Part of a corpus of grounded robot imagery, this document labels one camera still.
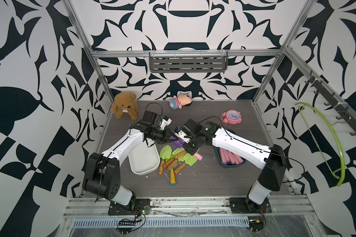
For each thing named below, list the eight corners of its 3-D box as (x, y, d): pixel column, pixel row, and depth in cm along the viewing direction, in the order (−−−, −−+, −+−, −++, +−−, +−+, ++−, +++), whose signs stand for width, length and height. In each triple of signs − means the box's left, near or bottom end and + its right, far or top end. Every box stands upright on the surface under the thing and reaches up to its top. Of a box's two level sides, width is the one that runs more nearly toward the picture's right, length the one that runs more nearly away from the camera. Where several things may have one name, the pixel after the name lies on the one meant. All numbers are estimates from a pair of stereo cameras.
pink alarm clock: (222, 124, 109) (224, 121, 106) (220, 112, 116) (221, 109, 113) (241, 124, 109) (242, 121, 106) (237, 113, 116) (238, 109, 113)
